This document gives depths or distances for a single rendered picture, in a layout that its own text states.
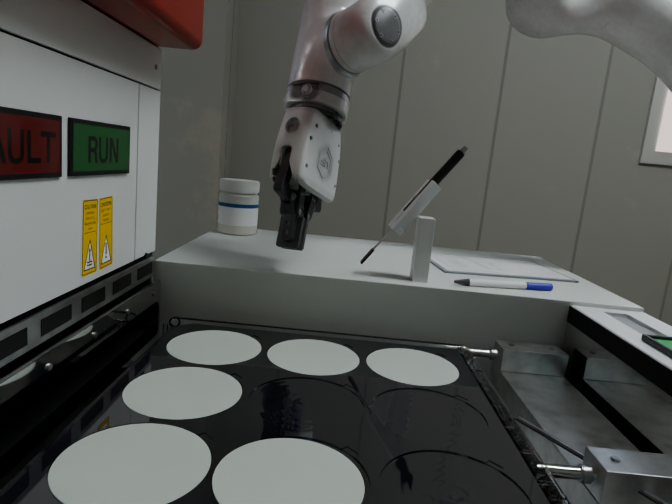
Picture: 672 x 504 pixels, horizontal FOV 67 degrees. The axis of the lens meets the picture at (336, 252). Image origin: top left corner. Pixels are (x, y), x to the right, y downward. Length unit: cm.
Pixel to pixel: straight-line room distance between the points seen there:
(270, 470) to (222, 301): 33
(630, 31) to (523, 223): 140
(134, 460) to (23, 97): 26
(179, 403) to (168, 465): 9
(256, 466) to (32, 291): 22
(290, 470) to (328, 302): 31
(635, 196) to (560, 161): 34
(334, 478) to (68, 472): 17
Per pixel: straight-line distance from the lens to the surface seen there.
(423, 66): 218
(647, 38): 94
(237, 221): 89
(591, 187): 233
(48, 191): 46
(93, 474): 38
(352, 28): 63
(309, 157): 62
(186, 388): 48
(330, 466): 39
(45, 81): 45
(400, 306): 65
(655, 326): 69
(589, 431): 57
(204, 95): 206
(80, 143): 49
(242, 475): 37
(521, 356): 66
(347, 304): 65
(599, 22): 96
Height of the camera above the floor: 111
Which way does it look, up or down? 10 degrees down
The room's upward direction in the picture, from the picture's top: 6 degrees clockwise
